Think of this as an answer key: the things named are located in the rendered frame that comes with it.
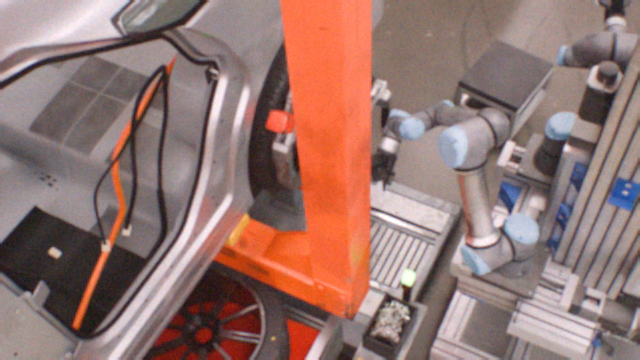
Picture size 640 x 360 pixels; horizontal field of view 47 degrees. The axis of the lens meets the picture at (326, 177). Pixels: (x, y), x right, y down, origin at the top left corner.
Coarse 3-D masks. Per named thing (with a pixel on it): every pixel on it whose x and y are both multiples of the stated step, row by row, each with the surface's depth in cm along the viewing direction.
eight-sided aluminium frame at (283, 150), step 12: (288, 96) 275; (288, 108) 276; (276, 144) 278; (288, 144) 277; (276, 156) 282; (288, 156) 279; (276, 168) 289; (288, 168) 285; (288, 180) 291; (300, 180) 301
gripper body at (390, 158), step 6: (378, 150) 269; (384, 150) 267; (390, 156) 270; (396, 156) 273; (384, 162) 270; (390, 162) 272; (372, 168) 269; (378, 168) 268; (384, 168) 268; (390, 168) 272; (372, 174) 269; (378, 174) 267; (390, 174) 270; (378, 180) 268
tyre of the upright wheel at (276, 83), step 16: (272, 64) 276; (272, 80) 274; (288, 80) 276; (272, 96) 272; (256, 112) 275; (256, 128) 275; (256, 144) 277; (256, 160) 281; (256, 176) 289; (272, 176) 295
